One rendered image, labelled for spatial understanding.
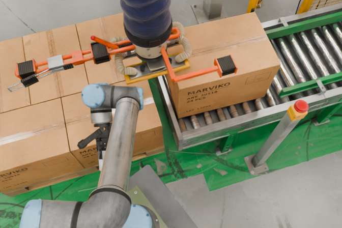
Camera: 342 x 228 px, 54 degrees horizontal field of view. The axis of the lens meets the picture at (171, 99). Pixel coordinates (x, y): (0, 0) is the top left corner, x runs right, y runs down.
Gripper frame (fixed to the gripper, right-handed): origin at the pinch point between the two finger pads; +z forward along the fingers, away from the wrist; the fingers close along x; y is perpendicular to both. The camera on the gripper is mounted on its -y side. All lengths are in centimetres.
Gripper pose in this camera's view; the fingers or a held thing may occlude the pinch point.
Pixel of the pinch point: (100, 170)
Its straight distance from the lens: 147.6
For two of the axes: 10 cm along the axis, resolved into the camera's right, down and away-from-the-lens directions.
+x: -2.4, 0.3, 9.7
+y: 9.7, -0.7, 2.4
